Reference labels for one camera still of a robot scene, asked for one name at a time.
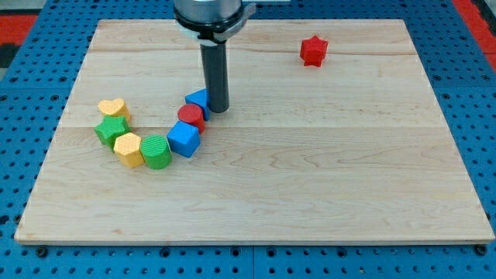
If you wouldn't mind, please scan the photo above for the green star block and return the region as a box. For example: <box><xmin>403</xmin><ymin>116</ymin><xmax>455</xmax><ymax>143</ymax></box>
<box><xmin>94</xmin><ymin>115</ymin><xmax>131</xmax><ymax>149</ymax></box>

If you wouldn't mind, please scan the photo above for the blue cube block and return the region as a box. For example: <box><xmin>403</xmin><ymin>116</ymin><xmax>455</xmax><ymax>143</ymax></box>
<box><xmin>167</xmin><ymin>121</ymin><xmax>201</xmax><ymax>157</ymax></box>

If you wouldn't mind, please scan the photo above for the blue triangle block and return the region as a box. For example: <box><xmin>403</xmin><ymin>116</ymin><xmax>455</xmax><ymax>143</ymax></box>
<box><xmin>184</xmin><ymin>88</ymin><xmax>210</xmax><ymax>121</ymax></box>

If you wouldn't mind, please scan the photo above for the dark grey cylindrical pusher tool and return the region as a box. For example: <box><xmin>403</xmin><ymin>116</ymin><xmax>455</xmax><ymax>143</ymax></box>
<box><xmin>200</xmin><ymin>44</ymin><xmax>229</xmax><ymax>113</ymax></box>

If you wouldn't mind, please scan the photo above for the yellow hexagon block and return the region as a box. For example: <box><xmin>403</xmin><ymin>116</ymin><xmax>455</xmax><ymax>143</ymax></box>
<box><xmin>113</xmin><ymin>133</ymin><xmax>145</xmax><ymax>168</ymax></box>

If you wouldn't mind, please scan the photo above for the red star block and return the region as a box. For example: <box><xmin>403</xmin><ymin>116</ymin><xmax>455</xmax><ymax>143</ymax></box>
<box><xmin>300</xmin><ymin>36</ymin><xmax>329</xmax><ymax>67</ymax></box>

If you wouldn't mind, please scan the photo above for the red cylinder block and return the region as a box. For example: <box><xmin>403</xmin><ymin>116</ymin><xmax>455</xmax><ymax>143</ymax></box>
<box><xmin>177</xmin><ymin>104</ymin><xmax>205</xmax><ymax>134</ymax></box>

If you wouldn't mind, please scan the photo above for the green cylinder block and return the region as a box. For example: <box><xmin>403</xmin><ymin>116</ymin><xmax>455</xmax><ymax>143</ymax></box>
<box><xmin>140</xmin><ymin>135</ymin><xmax>172</xmax><ymax>170</ymax></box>

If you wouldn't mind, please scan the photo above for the yellow heart block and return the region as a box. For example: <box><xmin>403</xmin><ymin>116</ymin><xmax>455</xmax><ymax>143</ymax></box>
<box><xmin>98</xmin><ymin>98</ymin><xmax>131</xmax><ymax>122</ymax></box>

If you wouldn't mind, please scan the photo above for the light wooden board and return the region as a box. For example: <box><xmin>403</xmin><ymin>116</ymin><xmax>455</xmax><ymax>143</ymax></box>
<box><xmin>15</xmin><ymin>19</ymin><xmax>494</xmax><ymax>246</ymax></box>

